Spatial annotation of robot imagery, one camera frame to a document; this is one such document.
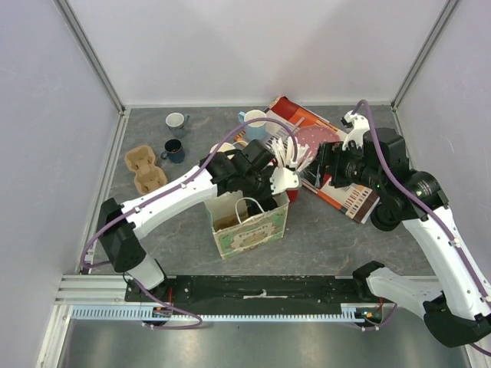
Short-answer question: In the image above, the green paper gift bag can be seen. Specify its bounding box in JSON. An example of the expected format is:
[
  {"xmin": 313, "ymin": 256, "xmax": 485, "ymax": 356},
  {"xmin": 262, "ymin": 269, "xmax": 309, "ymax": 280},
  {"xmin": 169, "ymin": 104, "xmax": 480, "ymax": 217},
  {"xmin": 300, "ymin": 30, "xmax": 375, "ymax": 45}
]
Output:
[{"xmin": 205, "ymin": 191, "xmax": 289, "ymax": 259}]

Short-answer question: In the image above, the single cardboard cup carrier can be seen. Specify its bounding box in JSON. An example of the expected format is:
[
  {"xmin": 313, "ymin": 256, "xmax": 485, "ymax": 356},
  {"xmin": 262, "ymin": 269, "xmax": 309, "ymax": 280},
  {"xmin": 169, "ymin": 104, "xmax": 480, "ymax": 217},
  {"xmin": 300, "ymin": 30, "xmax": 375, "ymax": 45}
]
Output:
[{"xmin": 124, "ymin": 145, "xmax": 168, "ymax": 195}]

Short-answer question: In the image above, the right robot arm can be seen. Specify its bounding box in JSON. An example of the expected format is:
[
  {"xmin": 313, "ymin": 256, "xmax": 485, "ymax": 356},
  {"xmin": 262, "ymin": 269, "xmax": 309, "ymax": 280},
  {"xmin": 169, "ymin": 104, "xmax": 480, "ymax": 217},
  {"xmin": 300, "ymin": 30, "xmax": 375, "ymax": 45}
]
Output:
[{"xmin": 315, "ymin": 128, "xmax": 490, "ymax": 347}]

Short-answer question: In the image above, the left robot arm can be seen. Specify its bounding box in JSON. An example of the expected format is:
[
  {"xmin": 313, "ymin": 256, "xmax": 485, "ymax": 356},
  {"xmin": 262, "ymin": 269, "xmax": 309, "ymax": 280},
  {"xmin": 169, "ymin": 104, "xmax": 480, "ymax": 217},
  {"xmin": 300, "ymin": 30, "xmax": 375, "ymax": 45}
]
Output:
[{"xmin": 96, "ymin": 140, "xmax": 280, "ymax": 301}]

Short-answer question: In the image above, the red cup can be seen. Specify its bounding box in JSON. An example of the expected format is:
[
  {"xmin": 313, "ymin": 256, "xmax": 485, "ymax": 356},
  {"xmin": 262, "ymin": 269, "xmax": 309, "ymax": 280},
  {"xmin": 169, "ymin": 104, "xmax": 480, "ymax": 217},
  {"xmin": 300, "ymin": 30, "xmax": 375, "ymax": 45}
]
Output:
[{"xmin": 286, "ymin": 189, "xmax": 299, "ymax": 202}]

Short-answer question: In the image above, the pink polka dot plate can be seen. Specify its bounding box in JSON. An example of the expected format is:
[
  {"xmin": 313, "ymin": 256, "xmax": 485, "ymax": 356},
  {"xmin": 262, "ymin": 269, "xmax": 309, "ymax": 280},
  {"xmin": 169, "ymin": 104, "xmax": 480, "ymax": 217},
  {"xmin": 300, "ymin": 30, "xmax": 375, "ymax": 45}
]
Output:
[{"xmin": 295, "ymin": 125, "xmax": 341, "ymax": 156}]

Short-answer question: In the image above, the white stir sticks bundle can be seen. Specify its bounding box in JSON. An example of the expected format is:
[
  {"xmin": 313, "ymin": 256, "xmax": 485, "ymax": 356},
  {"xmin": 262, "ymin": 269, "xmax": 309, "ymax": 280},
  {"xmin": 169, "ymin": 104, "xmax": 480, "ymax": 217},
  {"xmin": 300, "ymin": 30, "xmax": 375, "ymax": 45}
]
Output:
[{"xmin": 271, "ymin": 137, "xmax": 315, "ymax": 173}]

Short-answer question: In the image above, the light blue ceramic mug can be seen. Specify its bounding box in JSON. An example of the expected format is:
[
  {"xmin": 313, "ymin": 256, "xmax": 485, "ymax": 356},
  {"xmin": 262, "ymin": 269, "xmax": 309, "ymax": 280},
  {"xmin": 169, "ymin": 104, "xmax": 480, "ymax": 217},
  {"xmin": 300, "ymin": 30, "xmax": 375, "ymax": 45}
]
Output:
[{"xmin": 238, "ymin": 110, "xmax": 267, "ymax": 141}]

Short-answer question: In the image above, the stack of black lids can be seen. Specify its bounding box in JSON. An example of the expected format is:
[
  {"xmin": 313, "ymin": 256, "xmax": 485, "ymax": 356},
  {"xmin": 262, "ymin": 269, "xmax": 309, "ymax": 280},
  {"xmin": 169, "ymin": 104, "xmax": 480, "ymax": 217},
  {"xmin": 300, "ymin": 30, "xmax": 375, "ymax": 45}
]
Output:
[{"xmin": 370, "ymin": 204, "xmax": 400, "ymax": 232}]

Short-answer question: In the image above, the colourful magazine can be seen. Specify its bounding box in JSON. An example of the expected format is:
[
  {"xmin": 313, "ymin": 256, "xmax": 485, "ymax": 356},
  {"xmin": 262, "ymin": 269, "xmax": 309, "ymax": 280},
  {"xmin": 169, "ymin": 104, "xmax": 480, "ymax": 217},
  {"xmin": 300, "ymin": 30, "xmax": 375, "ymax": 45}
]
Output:
[{"xmin": 235, "ymin": 97, "xmax": 379, "ymax": 224}]

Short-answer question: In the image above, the dark blue ceramic mug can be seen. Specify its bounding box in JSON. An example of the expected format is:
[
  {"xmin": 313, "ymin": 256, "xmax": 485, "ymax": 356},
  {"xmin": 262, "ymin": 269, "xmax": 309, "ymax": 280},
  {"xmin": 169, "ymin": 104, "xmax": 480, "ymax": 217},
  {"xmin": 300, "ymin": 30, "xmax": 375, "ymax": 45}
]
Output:
[{"xmin": 160, "ymin": 139, "xmax": 185, "ymax": 164}]

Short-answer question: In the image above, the white grey ceramic mug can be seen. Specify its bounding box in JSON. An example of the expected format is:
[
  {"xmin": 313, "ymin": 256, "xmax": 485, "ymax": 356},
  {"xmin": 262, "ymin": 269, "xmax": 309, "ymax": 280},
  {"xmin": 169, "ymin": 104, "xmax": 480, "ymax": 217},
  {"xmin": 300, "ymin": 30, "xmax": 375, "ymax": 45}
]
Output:
[{"xmin": 165, "ymin": 113, "xmax": 190, "ymax": 139}]

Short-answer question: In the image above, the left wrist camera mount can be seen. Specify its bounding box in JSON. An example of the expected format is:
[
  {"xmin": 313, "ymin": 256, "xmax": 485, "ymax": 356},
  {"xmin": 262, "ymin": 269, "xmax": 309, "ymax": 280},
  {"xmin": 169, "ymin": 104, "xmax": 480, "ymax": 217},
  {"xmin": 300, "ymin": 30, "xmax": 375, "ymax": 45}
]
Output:
[{"xmin": 269, "ymin": 167, "xmax": 302, "ymax": 196}]

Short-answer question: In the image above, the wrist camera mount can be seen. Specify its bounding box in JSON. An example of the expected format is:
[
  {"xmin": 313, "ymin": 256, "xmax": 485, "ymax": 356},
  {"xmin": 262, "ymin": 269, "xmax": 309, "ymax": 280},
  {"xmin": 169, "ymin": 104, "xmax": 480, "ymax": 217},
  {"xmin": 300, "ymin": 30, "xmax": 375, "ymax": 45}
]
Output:
[
  {"xmin": 269, "ymin": 167, "xmax": 302, "ymax": 196},
  {"xmin": 341, "ymin": 110, "xmax": 370, "ymax": 151}
]

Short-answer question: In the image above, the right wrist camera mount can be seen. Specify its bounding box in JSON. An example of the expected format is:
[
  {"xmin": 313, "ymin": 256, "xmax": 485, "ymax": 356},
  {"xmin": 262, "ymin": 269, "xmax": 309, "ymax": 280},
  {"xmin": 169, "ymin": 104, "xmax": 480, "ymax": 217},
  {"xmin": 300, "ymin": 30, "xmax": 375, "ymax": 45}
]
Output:
[{"xmin": 341, "ymin": 110, "xmax": 370, "ymax": 151}]

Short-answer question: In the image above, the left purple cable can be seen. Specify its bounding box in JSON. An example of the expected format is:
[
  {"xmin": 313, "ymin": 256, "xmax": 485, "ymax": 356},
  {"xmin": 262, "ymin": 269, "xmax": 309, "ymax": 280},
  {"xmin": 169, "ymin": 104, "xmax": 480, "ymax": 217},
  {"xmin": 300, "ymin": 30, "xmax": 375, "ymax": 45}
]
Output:
[{"xmin": 79, "ymin": 117, "xmax": 300, "ymax": 331}]

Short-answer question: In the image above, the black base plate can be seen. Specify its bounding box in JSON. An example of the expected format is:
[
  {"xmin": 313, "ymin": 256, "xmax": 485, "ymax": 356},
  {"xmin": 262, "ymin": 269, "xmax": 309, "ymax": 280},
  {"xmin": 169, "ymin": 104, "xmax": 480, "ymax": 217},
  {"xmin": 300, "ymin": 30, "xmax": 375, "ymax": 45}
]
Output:
[{"xmin": 124, "ymin": 274, "xmax": 397, "ymax": 306}]

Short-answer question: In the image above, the aluminium frame rail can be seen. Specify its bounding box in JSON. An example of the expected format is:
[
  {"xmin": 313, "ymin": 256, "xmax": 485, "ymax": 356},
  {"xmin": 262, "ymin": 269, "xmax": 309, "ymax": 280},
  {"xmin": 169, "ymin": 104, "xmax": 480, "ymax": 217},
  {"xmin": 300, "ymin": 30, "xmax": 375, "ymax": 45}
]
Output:
[{"xmin": 51, "ymin": 0, "xmax": 127, "ymax": 116}]

